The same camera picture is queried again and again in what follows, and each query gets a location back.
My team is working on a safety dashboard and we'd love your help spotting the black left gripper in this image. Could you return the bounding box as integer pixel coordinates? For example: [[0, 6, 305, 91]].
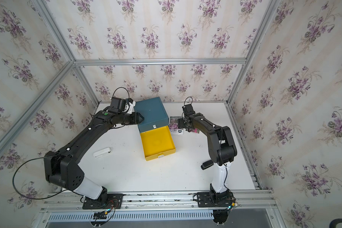
[[118, 112, 145, 126]]

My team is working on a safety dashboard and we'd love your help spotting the pink flower seed bag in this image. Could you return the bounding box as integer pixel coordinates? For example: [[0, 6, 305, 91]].
[[169, 116, 184, 135]]

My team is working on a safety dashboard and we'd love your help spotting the yellow drawer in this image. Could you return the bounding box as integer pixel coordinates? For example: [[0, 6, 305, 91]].
[[140, 126, 176, 161]]

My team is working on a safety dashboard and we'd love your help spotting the white stapler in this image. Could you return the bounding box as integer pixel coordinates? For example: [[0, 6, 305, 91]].
[[93, 147, 112, 158]]

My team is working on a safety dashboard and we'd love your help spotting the black stapler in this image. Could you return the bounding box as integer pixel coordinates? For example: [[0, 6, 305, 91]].
[[200, 160, 214, 170]]

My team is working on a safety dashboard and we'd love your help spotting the teal drawer cabinet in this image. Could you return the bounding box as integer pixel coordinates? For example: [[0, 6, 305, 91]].
[[135, 97, 169, 133]]

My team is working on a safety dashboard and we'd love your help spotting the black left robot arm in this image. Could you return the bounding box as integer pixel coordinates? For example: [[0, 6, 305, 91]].
[[44, 110, 144, 204]]

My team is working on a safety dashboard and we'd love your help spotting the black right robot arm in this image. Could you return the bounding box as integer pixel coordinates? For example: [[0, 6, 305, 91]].
[[177, 113, 238, 199]]

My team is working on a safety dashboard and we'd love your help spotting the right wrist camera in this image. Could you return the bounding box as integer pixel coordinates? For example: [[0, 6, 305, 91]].
[[182, 104, 195, 117]]

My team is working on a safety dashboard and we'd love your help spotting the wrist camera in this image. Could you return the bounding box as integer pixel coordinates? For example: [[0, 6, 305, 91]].
[[182, 104, 195, 117], [124, 98, 136, 114]]

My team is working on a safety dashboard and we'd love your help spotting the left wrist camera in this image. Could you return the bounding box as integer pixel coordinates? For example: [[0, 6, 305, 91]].
[[124, 98, 136, 114]]

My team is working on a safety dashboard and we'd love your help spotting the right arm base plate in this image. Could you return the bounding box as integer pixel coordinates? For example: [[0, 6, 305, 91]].
[[192, 190, 236, 209]]

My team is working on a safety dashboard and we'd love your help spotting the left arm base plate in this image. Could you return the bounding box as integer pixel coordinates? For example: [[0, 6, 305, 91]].
[[82, 193, 124, 210]]

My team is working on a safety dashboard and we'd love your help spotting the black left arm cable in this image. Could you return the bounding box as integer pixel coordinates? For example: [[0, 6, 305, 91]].
[[12, 156, 69, 200]]

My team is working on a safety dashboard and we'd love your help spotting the aluminium mounting rail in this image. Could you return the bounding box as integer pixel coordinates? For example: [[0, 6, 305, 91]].
[[40, 190, 277, 212]]

